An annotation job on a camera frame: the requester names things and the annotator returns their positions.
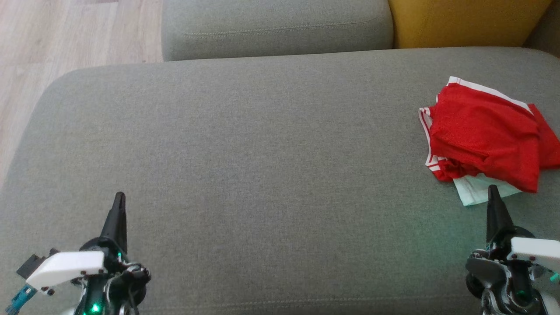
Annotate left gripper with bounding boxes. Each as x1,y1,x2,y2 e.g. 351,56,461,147
25,191,128,294

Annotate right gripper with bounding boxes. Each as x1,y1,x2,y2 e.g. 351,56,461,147
483,184,560,265

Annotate red basketball jersey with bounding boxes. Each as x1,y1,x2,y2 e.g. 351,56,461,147
418,106,523,207

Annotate red basketball shorts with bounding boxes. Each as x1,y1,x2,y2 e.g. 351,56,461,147
427,76,560,194

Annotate large grey chaise seat cushion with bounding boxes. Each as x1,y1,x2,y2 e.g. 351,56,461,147
0,46,560,315

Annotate yellow sofa back cushion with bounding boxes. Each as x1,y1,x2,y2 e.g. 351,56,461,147
387,0,553,49

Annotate grey sofa seat cushion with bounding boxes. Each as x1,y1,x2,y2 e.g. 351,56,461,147
161,0,394,62

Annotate black cable with teal plug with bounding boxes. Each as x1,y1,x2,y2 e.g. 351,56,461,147
5,284,39,315

